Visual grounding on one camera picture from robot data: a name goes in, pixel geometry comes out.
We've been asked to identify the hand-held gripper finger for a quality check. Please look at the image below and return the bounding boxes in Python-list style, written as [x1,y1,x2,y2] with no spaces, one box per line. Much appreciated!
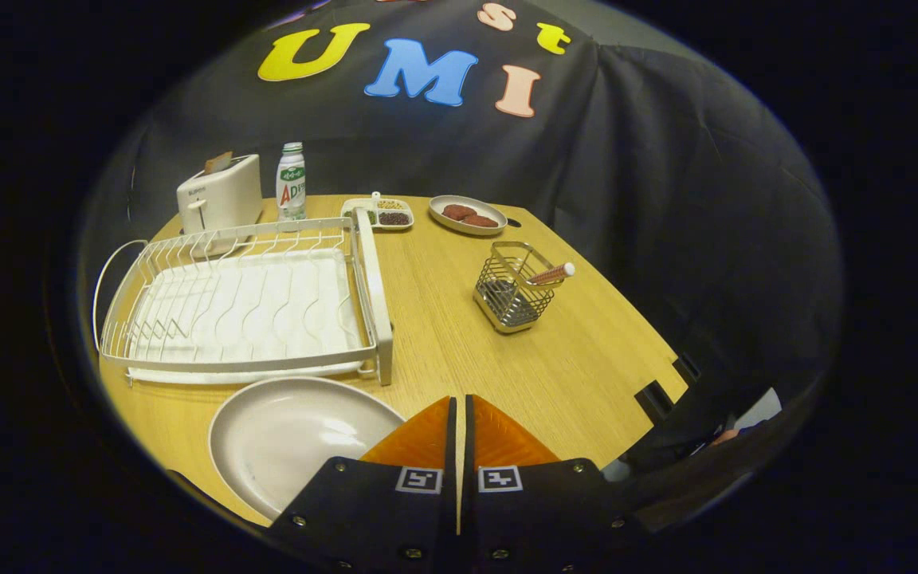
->
[268,396,460,574]
[463,394,651,574]

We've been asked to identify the white wire dish rack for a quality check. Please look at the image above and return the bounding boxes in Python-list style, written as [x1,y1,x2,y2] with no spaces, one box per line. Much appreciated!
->
[92,207,394,387]

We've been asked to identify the white divided dish with beans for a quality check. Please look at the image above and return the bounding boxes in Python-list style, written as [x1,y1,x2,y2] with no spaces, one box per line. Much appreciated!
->
[340,191,414,232]

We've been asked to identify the white toaster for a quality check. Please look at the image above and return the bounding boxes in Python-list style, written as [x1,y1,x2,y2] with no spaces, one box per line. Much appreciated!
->
[176,154,264,258]

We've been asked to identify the metal wire basket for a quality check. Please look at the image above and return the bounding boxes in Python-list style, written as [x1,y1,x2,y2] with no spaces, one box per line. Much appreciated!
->
[473,241,565,334]

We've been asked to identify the cream round plate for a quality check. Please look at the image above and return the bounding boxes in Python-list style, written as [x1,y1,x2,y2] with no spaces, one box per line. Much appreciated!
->
[209,376,408,523]

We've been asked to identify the plastic bottle with green label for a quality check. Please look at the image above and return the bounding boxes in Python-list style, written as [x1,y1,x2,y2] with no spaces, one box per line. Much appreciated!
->
[276,142,307,222]

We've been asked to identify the black backdrop cloth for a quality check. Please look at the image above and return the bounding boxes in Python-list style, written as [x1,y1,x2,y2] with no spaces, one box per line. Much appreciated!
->
[80,0,842,479]

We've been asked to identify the spoon with checkered handle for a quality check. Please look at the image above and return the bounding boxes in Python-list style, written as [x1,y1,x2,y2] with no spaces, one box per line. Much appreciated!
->
[526,262,576,286]

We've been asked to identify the small beige plate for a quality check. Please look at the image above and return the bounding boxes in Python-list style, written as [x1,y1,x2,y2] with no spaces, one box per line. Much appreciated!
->
[429,195,508,237]

